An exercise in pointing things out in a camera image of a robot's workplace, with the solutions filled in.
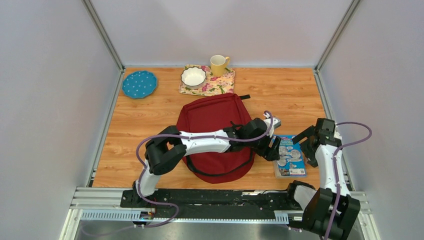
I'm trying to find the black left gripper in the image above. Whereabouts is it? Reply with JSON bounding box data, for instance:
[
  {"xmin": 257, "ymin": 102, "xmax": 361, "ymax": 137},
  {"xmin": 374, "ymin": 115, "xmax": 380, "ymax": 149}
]
[{"xmin": 245, "ymin": 131, "xmax": 282, "ymax": 163}]

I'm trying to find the blue comic book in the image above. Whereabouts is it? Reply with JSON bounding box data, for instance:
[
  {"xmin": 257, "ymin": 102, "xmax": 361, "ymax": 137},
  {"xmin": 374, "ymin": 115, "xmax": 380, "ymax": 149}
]
[{"xmin": 273, "ymin": 135, "xmax": 307, "ymax": 179}]

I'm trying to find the red backpack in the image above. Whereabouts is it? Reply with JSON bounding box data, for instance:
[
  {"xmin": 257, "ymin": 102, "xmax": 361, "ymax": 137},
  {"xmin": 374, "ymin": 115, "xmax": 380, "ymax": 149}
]
[{"xmin": 176, "ymin": 93, "xmax": 255, "ymax": 184}]

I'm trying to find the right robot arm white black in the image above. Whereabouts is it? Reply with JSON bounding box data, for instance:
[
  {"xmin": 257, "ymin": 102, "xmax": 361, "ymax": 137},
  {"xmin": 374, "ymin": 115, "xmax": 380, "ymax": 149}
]
[{"xmin": 285, "ymin": 118, "xmax": 361, "ymax": 240}]

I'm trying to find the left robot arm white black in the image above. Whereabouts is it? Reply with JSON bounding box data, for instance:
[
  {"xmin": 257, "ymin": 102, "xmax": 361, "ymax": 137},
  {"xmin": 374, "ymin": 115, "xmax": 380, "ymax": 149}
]
[{"xmin": 133, "ymin": 115, "xmax": 281, "ymax": 208}]

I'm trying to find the floral serving tray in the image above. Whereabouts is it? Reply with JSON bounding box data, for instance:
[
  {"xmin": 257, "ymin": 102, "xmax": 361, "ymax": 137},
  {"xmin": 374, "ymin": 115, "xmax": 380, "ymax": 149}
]
[{"xmin": 178, "ymin": 64, "xmax": 236, "ymax": 97}]

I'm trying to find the yellow mug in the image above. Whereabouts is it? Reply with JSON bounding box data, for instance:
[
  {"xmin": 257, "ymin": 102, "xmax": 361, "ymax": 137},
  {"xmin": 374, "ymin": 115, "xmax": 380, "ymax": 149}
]
[{"xmin": 210, "ymin": 55, "xmax": 231, "ymax": 77}]

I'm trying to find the white scalloped bowl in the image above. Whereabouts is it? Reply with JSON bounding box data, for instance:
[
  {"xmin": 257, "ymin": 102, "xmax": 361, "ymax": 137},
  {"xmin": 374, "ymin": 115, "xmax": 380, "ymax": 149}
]
[{"xmin": 181, "ymin": 66, "xmax": 207, "ymax": 89}]

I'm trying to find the blue polka dot plate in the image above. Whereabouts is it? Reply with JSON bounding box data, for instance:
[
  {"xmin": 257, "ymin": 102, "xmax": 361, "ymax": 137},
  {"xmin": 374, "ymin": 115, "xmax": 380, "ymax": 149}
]
[{"xmin": 121, "ymin": 70, "xmax": 158, "ymax": 99}]

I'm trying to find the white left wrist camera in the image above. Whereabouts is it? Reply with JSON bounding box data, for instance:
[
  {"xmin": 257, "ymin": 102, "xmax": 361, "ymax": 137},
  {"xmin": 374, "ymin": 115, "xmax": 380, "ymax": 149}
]
[{"xmin": 263, "ymin": 111, "xmax": 281, "ymax": 137}]

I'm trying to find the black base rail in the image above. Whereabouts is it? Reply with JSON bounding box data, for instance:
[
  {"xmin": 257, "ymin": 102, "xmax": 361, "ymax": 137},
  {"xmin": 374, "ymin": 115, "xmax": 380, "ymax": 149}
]
[{"xmin": 120, "ymin": 188, "xmax": 303, "ymax": 229}]

